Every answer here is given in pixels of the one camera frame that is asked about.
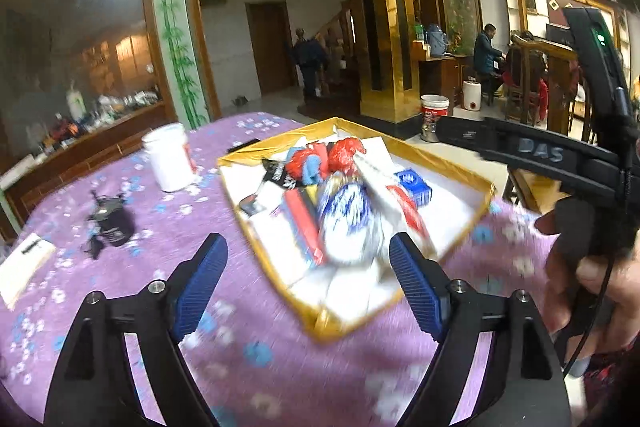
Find yellow and red packet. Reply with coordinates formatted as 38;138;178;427
282;187;326;268

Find cluttered wooden counter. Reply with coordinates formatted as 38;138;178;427
0;99;171;228

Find wooden door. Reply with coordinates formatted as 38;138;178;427
246;1;296;98

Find blue and white packet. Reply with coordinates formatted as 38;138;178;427
317;177;383;265

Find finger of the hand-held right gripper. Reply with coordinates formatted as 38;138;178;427
437;117;508;165

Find red and white packet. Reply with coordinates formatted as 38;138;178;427
387;184;432;253

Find purple floral tablecloth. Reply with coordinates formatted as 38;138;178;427
0;112;556;427

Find white bottle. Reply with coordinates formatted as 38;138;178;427
67;82;86;120

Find blue bag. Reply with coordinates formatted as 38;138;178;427
425;24;448;58

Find black snack packet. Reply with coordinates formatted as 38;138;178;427
262;159;296;192

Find white notebook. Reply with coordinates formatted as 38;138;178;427
0;233;56;310

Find person's right hand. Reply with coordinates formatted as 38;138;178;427
535;210;640;375

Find red snack packets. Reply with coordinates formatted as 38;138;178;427
287;146;328;185

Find red and white bucket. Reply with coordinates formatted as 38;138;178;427
420;94;451;142

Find white soft pack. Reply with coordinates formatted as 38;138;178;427
300;257;396;323

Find small blue packet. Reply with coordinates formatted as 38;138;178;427
395;167;433;205

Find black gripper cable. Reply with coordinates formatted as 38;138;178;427
562;167;632;378

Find white floor appliance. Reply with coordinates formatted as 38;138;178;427
462;79;483;110

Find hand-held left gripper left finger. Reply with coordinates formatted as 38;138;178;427
44;233;229;427

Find white plastic jar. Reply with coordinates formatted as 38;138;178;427
141;123;198;192

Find dark wooden chair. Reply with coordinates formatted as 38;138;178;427
500;39;586;212

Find bamboo painted pillar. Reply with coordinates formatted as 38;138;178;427
142;0;221;128

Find yellow box with white lining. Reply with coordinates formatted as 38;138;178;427
217;117;496;343

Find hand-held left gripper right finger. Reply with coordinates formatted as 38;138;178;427
389;232;573;427

